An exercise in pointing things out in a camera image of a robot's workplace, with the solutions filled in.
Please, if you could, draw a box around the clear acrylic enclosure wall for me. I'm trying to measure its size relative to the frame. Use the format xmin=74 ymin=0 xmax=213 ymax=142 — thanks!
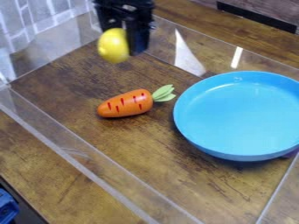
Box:
xmin=0 ymin=0 xmax=299 ymax=224

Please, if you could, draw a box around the orange toy carrot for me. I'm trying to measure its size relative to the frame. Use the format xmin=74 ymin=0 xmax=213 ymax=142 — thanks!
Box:
xmin=98 ymin=84 xmax=175 ymax=118

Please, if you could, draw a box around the blue round tray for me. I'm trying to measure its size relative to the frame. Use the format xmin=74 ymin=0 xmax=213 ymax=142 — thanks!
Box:
xmin=173 ymin=71 xmax=299 ymax=161

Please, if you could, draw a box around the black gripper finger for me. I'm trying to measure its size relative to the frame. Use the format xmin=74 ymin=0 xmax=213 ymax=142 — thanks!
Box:
xmin=98 ymin=11 xmax=123 ymax=32
xmin=126 ymin=19 xmax=151 ymax=56

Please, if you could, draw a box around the yellow toy lemon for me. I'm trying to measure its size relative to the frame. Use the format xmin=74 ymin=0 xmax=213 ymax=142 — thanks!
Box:
xmin=98 ymin=28 xmax=130 ymax=64

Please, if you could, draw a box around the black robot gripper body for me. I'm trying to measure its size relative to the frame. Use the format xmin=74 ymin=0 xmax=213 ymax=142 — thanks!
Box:
xmin=93 ymin=0 xmax=155 ymax=23

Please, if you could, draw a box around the blue plastic object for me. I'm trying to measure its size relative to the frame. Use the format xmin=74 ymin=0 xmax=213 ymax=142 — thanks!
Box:
xmin=0 ymin=188 xmax=19 ymax=224

